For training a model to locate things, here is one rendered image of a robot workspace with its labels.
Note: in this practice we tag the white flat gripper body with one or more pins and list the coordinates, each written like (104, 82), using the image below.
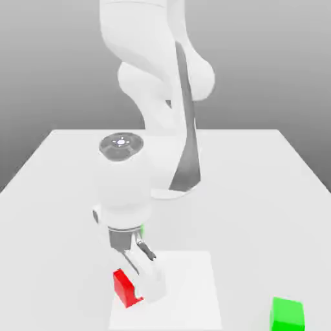
(147, 274)

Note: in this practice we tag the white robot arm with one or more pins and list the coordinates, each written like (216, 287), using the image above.
(144, 77)

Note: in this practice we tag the small red cube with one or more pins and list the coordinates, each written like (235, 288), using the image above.
(123, 287)

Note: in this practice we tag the small green cube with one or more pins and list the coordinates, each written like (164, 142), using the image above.
(287, 315)

